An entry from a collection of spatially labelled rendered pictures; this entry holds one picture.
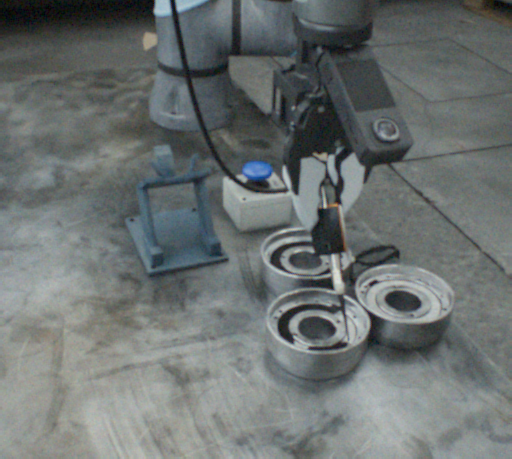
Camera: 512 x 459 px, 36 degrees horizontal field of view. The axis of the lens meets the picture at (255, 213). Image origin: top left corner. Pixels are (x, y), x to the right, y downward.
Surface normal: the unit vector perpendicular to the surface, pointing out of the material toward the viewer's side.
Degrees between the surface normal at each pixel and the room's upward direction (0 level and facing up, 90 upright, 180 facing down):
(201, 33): 92
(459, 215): 0
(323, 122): 90
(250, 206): 90
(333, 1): 90
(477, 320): 0
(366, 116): 32
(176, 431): 0
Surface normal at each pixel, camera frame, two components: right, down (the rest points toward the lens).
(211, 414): 0.03, -0.86
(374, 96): 0.22, -0.47
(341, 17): 0.04, 0.52
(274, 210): 0.34, 0.49
